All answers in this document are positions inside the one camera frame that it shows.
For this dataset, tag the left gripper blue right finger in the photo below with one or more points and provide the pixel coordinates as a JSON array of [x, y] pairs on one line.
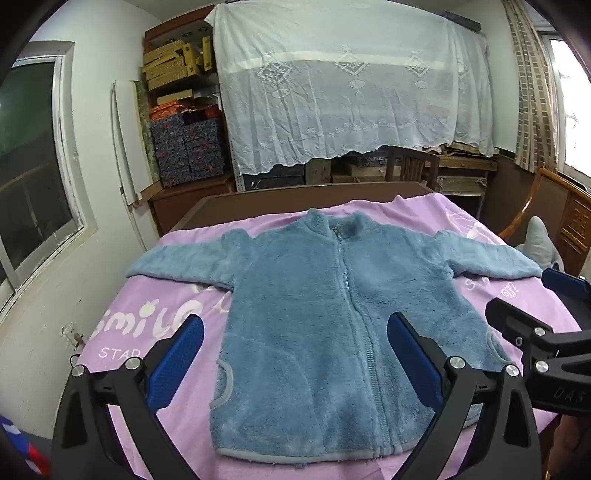
[[418, 356]]

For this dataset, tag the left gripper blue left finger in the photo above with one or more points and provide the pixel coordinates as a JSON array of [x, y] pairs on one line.
[[168, 361]]

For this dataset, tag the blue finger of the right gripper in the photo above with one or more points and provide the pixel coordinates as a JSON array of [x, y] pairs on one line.
[[515, 325], [566, 284]]

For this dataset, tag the blue fleece jacket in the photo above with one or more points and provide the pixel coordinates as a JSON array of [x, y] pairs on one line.
[[306, 372]]

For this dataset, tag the grey pillow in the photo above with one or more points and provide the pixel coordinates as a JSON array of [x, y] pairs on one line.
[[539, 247]]

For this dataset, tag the beige patterned curtain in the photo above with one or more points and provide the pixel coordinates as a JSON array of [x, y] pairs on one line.
[[536, 137]]

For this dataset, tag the low brown wooden cabinet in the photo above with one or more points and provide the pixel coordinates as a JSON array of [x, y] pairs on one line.
[[170, 204]]

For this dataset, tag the brown bed footboard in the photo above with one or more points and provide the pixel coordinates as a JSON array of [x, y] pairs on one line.
[[218, 209]]

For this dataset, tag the dark wooden chair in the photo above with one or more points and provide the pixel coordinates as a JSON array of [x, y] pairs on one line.
[[413, 165]]

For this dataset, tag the bright right window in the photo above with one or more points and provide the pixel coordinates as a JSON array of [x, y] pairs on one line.
[[572, 110]]

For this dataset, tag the left aluminium window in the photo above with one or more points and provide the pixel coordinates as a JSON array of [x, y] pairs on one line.
[[44, 204]]

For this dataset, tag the white leaning board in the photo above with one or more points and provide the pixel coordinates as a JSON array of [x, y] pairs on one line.
[[130, 135]]

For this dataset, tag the floral storage boxes stack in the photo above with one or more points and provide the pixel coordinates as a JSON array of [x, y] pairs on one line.
[[188, 142]]

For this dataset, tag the white lace cover cloth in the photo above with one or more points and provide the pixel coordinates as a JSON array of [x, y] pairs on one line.
[[318, 79]]

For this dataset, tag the yellow woven boxes stack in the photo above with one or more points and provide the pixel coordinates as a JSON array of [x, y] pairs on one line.
[[176, 61]]

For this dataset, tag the wooden armchair frame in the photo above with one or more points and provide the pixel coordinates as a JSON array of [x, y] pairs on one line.
[[564, 207]]

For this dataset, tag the wall power socket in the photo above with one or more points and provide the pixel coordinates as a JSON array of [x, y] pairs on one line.
[[73, 336]]

